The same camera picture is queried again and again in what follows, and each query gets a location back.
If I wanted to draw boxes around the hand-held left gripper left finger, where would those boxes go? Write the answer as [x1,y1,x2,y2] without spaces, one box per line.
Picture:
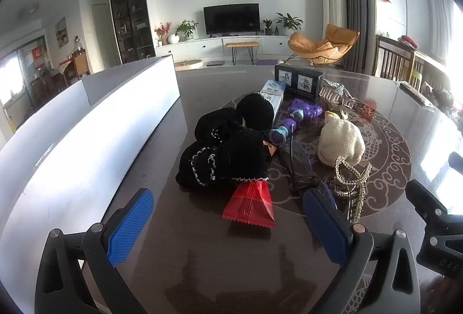
[34,187,155,314]

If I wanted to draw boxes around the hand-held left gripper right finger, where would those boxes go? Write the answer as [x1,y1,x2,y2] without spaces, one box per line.
[302,187,422,314]

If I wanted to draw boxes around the black blue-lens glasses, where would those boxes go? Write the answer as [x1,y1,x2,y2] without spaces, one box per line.
[280,130,322,197]

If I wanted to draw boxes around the purple toy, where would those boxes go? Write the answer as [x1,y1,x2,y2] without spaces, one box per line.
[269,98,324,146]

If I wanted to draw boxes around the blue white cream box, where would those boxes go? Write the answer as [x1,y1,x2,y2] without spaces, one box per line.
[259,80,288,123]

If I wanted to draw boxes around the dark wooden desktop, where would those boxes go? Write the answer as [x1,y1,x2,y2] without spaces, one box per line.
[61,66,463,314]

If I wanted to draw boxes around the black remote control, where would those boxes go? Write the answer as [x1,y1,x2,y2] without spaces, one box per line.
[399,82,435,109]

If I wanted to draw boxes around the red snack packet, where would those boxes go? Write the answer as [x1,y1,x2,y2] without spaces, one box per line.
[222,180,275,229]

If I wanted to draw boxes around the cream knitted pouch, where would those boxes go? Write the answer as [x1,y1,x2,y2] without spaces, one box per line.
[317,111,366,167]

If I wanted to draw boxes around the yellow-green chair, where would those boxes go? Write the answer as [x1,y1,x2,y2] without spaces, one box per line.
[410,69,425,90]

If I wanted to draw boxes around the white partition board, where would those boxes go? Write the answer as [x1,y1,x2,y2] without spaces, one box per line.
[0,56,189,240]

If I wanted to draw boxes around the black knitted cloth white trim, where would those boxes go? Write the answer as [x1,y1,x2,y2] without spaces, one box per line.
[175,128,271,189]

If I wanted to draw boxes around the dark wooden chair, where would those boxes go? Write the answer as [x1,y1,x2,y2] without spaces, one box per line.
[374,35,416,83]

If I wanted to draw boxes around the clear hair claw clip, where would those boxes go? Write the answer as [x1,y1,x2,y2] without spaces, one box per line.
[317,84,357,119]

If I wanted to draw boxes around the black velvet beaded headpiece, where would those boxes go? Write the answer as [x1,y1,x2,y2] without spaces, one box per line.
[194,94,275,143]

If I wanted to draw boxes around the silver rhinestone hair clip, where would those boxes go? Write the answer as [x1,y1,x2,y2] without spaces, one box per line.
[327,81,351,96]

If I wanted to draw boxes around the black picture box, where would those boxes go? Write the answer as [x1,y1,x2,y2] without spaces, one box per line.
[274,64,324,98]

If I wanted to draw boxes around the brown wooden sideboard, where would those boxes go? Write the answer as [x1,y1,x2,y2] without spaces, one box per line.
[60,48,91,81]

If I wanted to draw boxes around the beige pet bed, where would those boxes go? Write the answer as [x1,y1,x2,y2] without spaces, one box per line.
[174,59,204,71]

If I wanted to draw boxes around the orange lounge chair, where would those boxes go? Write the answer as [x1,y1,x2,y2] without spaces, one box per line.
[287,24,360,68]

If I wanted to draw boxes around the grey curtain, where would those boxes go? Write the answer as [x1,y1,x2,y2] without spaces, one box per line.
[329,0,377,74]

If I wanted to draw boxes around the white door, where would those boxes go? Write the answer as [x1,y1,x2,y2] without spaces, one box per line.
[91,3,120,74]

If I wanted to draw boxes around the white television cabinet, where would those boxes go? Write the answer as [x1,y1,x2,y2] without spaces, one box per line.
[156,35,293,65]

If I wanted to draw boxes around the red flower vase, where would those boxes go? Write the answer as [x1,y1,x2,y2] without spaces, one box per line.
[155,22,172,46]

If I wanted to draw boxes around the wooden bench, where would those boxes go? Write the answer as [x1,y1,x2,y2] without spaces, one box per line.
[226,42,260,65]

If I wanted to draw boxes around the covered standing air conditioner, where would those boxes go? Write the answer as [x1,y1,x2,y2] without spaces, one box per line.
[319,0,347,43]

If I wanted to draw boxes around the green potted plant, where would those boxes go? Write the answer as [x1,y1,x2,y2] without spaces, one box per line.
[176,20,199,40]

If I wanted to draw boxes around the large leafy potted plant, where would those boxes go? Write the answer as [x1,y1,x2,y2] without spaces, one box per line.
[275,12,304,36]

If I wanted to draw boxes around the dark glass display cabinet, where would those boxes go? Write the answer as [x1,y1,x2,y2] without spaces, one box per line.
[108,0,157,64]

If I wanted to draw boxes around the black television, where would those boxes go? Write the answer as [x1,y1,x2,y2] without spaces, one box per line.
[203,3,260,37]

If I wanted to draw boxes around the pearl bead necklace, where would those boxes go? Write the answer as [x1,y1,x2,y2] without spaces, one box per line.
[333,155,372,224]

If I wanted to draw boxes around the framed wall painting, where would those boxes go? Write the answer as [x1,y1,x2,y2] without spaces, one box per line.
[55,17,69,49]

